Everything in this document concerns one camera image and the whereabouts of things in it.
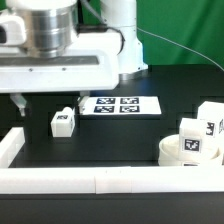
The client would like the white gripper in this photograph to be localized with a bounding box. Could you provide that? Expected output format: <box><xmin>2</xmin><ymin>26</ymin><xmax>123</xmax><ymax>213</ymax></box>
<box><xmin>0</xmin><ymin>31</ymin><xmax>122</xmax><ymax>117</ymax></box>

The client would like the white round stool seat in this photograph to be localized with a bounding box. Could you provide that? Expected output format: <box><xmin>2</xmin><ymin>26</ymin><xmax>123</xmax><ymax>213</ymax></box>
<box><xmin>158</xmin><ymin>134</ymin><xmax>223</xmax><ymax>166</ymax></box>

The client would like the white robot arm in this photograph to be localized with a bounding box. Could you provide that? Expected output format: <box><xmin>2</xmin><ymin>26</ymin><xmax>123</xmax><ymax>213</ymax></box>
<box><xmin>0</xmin><ymin>0</ymin><xmax>148</xmax><ymax>113</ymax></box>

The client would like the white marker tag board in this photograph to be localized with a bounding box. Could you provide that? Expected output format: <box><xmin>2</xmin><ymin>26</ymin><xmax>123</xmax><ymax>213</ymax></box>
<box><xmin>82</xmin><ymin>96</ymin><xmax>162</xmax><ymax>115</ymax></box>

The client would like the white U-shaped fence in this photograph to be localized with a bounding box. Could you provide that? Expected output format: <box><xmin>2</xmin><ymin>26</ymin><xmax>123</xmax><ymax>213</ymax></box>
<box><xmin>0</xmin><ymin>127</ymin><xmax>224</xmax><ymax>194</ymax></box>

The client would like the white cable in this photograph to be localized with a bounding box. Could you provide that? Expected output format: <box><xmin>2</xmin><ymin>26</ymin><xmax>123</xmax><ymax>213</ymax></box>
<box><xmin>137</xmin><ymin>27</ymin><xmax>224</xmax><ymax>72</ymax></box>

